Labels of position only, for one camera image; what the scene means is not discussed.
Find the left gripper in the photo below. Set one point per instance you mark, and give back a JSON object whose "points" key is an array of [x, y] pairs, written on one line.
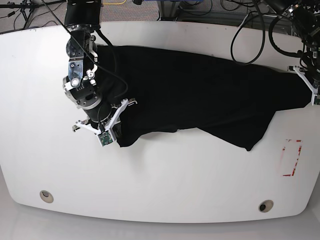
{"points": [[314, 78]]}

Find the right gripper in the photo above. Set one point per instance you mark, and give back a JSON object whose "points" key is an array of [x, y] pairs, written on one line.
{"points": [[99, 113]]}

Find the black T-shirt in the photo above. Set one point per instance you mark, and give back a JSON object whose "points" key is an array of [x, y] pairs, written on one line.
{"points": [[177, 90]]}

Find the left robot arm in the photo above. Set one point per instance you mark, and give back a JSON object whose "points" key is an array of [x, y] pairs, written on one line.
{"points": [[307, 26]]}

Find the red tape rectangle marking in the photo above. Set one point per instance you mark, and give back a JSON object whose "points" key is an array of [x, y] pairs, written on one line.
{"points": [[289, 158]]}

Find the black tripod stand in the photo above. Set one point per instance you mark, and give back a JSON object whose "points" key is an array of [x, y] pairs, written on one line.
{"points": [[25, 8]]}

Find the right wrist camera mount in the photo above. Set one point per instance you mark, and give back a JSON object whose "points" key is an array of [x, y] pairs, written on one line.
{"points": [[108, 129]]}

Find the left table cable grommet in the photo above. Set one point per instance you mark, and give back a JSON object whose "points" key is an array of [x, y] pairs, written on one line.
{"points": [[46, 196]]}

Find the table cable grommet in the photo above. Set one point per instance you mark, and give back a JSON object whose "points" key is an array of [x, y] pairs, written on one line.
{"points": [[46, 196], [266, 206]]}

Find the right table cable grommet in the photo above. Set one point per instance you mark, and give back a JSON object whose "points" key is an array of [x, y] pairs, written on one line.
{"points": [[266, 206]]}

